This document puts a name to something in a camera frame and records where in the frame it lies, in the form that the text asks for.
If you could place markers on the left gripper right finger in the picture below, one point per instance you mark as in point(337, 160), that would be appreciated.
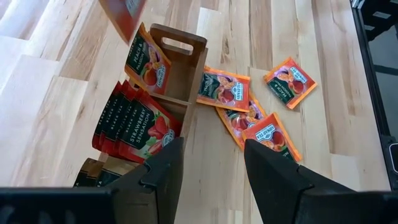
point(280, 193)

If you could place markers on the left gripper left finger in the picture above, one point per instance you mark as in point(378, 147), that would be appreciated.
point(161, 186)

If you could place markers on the beige tea packet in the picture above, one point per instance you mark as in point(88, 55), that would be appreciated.
point(87, 174)
point(115, 174)

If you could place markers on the red strawberry tea packet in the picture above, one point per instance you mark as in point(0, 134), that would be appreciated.
point(111, 132)
point(118, 137)
point(122, 18)
point(149, 130)
point(103, 127)

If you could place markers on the orange peach tea packet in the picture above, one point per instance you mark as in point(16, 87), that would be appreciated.
point(239, 121)
point(290, 82)
point(147, 62)
point(270, 137)
point(224, 88)

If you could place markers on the wooden three-compartment tea box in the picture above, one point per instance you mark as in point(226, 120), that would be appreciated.
point(183, 77)

